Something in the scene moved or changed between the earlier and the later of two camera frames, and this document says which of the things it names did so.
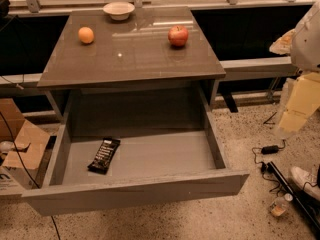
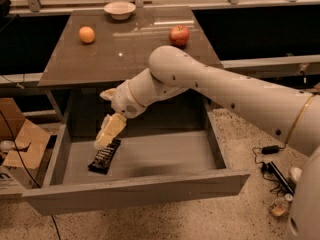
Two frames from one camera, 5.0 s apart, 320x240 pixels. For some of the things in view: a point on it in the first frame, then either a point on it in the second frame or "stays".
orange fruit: [86, 35] stays
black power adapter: [269, 149] stays
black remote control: [104, 156] stays
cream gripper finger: [282, 46] → [124, 101]
